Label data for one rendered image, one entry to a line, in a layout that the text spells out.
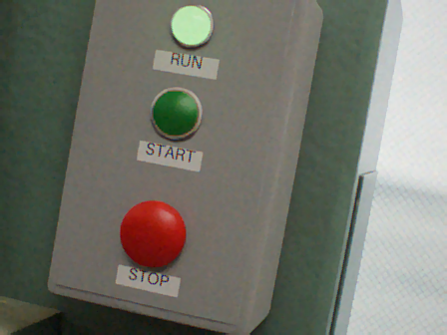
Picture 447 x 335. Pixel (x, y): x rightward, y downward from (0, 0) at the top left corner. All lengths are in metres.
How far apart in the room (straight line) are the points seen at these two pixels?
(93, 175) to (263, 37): 0.10
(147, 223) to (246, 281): 0.05
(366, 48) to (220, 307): 0.15
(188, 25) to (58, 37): 0.11
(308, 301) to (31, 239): 0.15
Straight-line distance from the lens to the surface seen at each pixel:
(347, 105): 0.46
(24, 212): 0.51
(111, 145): 0.42
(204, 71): 0.41
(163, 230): 0.41
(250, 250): 0.41
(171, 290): 0.42
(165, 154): 0.41
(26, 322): 0.47
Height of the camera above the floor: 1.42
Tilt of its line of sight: 3 degrees down
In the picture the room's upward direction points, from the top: 10 degrees clockwise
